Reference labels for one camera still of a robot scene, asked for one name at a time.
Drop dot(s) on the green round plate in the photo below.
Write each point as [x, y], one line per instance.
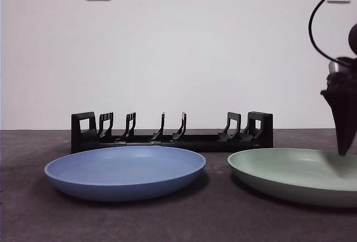
[279, 175]

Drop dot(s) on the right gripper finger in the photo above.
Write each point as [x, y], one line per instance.
[343, 119]

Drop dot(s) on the blue round plate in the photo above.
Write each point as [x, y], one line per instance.
[125, 175]

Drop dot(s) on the black plastic plate rack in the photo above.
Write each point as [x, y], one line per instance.
[212, 143]

